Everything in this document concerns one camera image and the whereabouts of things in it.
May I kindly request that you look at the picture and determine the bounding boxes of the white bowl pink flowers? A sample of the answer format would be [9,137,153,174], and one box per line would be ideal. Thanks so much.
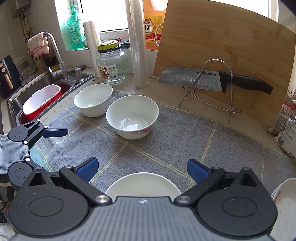
[74,83,113,118]
[106,95,159,140]

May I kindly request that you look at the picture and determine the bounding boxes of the white shallow bowl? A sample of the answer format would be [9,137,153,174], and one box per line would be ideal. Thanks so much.
[105,172,181,200]

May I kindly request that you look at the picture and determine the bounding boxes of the steel kitchen sink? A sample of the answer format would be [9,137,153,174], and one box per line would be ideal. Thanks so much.
[6,71,94,128]

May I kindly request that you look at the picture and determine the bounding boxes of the chrome kitchen faucet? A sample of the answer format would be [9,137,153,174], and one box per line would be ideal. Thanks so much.
[43,32,69,78]

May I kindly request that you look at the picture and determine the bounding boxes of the red white basin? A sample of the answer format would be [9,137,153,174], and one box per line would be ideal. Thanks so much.
[20,80,73,124]

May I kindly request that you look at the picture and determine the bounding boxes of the grey checked table cloth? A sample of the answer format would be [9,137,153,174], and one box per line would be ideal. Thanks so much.
[30,104,295,193]

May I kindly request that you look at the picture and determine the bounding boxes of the black air fryer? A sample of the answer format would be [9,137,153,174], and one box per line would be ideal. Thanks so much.
[0,55,21,98]

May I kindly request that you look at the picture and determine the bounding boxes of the pink checked rag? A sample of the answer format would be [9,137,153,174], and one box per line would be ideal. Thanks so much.
[28,32,50,58]

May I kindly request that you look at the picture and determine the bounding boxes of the white plastic food bag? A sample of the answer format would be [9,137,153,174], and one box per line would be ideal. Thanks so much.
[273,117,296,161]

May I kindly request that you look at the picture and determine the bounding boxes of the glass jar green lid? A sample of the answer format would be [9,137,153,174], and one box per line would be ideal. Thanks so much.
[96,40,128,85]

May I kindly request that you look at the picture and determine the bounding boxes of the red white food packet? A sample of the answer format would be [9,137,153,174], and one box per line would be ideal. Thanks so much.
[267,90,295,135]

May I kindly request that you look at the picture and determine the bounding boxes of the green dish soap bottle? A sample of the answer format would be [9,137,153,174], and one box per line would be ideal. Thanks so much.
[67,5,85,50]

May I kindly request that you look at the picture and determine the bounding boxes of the bamboo cutting board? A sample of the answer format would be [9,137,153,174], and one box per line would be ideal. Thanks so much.
[154,1,295,126]

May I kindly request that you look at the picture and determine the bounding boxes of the clear plastic wrap roll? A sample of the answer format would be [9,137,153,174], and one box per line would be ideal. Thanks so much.
[125,0,149,88]

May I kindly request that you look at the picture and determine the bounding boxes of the orange cooking wine jug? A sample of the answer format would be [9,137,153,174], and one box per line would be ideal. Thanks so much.
[142,0,168,51]

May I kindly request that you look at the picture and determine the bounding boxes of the metal wire board stand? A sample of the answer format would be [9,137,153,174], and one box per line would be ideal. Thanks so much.
[177,58,241,126]

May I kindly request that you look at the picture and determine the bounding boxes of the black-handled kitchen knife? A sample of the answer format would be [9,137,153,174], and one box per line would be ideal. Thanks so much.
[159,67,273,94]

